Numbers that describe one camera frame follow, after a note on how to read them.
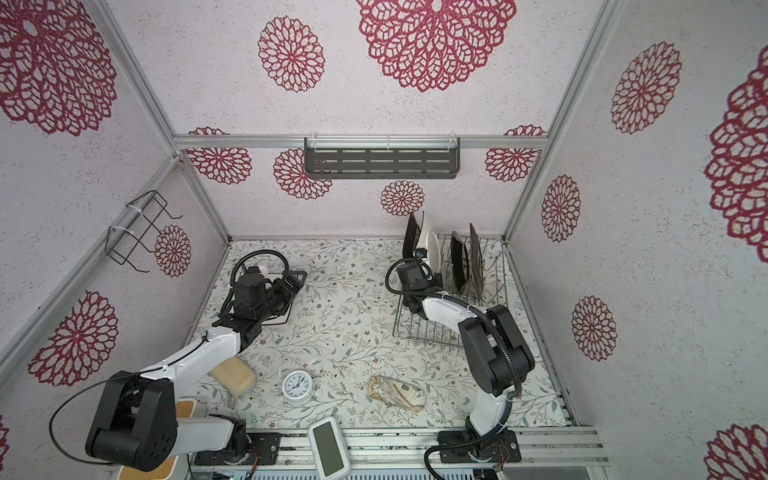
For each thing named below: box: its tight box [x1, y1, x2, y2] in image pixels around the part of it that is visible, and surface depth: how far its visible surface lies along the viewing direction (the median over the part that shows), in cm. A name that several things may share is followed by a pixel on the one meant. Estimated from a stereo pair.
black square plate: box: [403, 212, 421, 258], surface depth 94 cm
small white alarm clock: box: [282, 370, 313, 406], surface depth 82 cm
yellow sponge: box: [209, 356, 256, 397], surface depth 83 cm
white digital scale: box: [307, 416, 351, 480], surface depth 71 cm
